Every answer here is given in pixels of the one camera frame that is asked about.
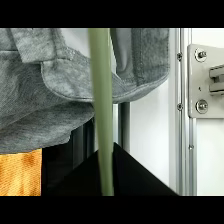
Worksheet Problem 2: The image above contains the grey denim shirt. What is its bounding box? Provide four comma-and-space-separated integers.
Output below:
0, 27, 171, 155

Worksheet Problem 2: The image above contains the pale green clothes hanger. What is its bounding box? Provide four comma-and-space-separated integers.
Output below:
87, 27, 116, 197

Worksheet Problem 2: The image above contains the grey metal pole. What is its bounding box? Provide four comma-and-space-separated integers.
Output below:
117, 101, 132, 155

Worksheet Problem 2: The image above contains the orange garment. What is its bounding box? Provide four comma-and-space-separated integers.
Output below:
0, 148, 44, 197

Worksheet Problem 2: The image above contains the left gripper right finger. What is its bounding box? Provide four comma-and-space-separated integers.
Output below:
112, 142, 178, 197

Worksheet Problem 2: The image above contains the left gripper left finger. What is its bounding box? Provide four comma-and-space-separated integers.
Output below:
46, 149, 101, 197

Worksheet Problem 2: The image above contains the silver frame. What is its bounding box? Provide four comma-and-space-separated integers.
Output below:
168, 27, 224, 197

